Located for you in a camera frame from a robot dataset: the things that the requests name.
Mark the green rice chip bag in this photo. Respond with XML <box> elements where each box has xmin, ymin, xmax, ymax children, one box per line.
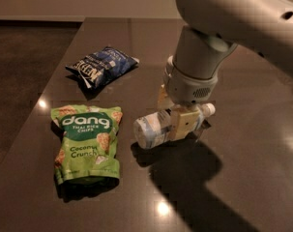
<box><xmin>51</xmin><ymin>105</ymin><xmax>123</xmax><ymax>186</ymax></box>

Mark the blue plastic bottle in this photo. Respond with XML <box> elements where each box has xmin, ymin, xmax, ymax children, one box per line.
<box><xmin>133</xmin><ymin>103</ymin><xmax>216</xmax><ymax>150</ymax></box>

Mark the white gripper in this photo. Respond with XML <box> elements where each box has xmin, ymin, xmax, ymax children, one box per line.
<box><xmin>158</xmin><ymin>56</ymin><xmax>218</xmax><ymax>141</ymax></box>

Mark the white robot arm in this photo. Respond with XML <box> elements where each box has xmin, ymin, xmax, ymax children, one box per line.
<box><xmin>161</xmin><ymin>0</ymin><xmax>293</xmax><ymax>140</ymax></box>

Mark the blue chip bag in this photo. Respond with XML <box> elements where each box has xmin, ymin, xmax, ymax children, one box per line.
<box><xmin>66</xmin><ymin>46</ymin><xmax>139</xmax><ymax>90</ymax></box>

